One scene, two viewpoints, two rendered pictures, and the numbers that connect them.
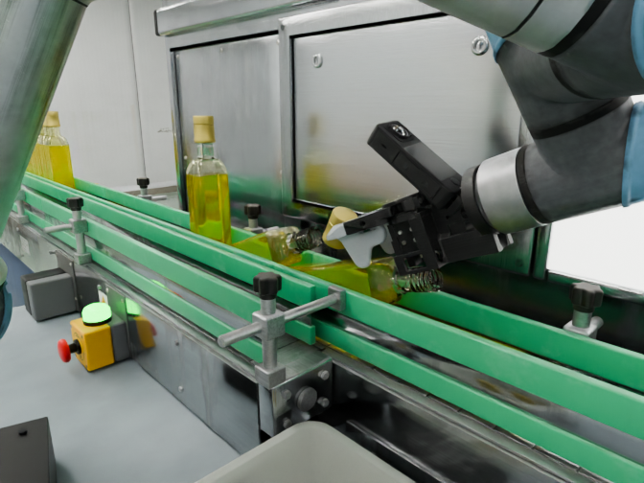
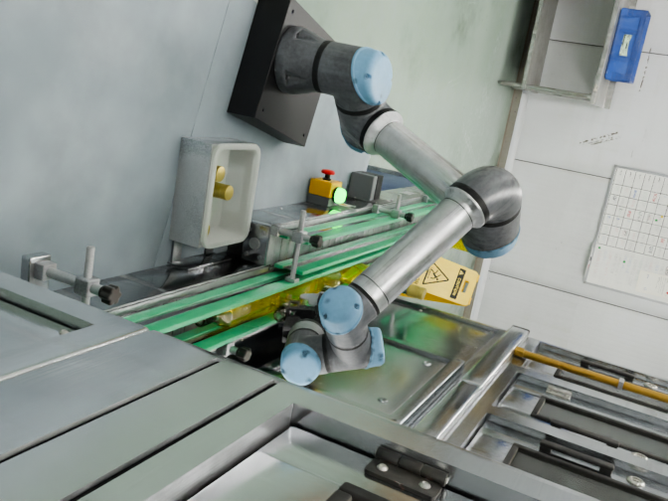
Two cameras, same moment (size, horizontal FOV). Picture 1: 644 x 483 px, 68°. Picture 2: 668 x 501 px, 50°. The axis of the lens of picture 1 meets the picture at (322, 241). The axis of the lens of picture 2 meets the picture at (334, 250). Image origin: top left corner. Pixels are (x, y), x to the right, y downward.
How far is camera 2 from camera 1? 113 cm
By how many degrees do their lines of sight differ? 29
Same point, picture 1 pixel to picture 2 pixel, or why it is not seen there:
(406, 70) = (391, 382)
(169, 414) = (271, 197)
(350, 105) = (390, 363)
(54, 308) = (355, 184)
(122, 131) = not seen: hidden behind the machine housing
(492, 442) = (209, 282)
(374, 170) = not seen: hidden behind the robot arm
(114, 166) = not seen: hidden behind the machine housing
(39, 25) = (437, 190)
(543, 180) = (307, 332)
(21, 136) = (408, 173)
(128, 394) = (290, 188)
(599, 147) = (311, 341)
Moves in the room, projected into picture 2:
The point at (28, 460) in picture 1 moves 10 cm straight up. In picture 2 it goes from (293, 131) to (329, 139)
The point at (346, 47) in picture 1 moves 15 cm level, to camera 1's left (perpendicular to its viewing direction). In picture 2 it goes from (423, 373) to (446, 320)
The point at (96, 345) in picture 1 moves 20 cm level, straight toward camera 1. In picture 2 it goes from (322, 187) to (292, 169)
